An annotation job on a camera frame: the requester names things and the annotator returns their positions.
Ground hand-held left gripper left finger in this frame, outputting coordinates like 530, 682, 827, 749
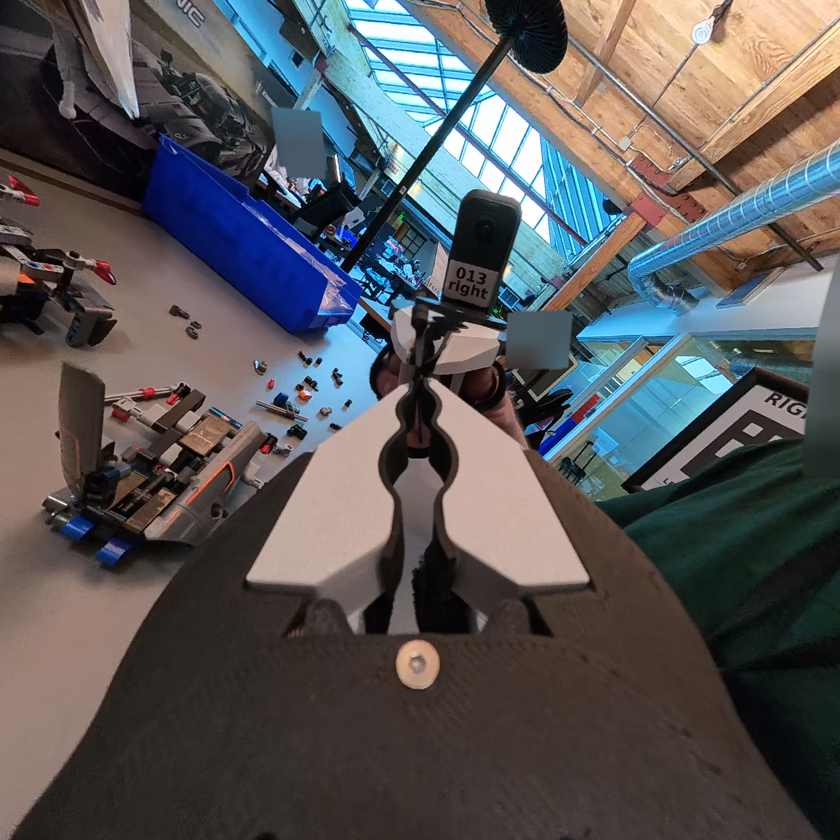
246, 382, 419, 634

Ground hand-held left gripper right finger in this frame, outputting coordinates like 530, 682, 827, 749
427, 381, 592, 627

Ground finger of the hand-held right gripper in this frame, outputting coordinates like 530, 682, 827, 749
392, 306, 421, 368
433, 323, 501, 377

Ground small black lego panel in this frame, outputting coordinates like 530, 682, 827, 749
407, 298, 437, 460

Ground grey lego assembly orange stripe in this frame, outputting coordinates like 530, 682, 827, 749
42, 361, 270, 568

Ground lego car chassis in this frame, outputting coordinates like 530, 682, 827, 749
0, 174, 119, 349

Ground scattered small lego pieces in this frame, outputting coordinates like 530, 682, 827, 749
252, 351, 357, 458

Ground dark lego box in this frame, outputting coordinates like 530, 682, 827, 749
0, 0, 277, 201

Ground person's right hand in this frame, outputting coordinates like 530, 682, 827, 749
486, 392, 530, 454

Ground clear plastic bags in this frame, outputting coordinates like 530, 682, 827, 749
308, 259, 352, 316

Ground black pole with ribbed disc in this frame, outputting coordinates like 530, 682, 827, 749
340, 0, 569, 271

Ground blue plastic bin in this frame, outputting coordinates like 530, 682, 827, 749
141, 134, 363, 336

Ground black framed sign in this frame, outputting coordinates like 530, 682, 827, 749
620, 367, 811, 493

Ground silver spiral duct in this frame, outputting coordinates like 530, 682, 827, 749
626, 141, 840, 316

